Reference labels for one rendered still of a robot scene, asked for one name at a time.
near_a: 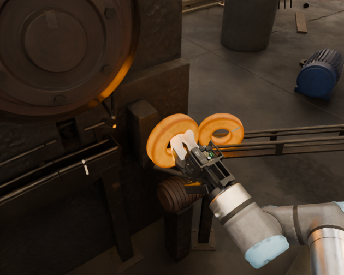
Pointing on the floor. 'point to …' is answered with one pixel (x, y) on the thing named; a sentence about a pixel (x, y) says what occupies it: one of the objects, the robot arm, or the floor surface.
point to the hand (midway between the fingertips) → (174, 136)
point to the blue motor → (320, 74)
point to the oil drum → (248, 24)
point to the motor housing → (177, 215)
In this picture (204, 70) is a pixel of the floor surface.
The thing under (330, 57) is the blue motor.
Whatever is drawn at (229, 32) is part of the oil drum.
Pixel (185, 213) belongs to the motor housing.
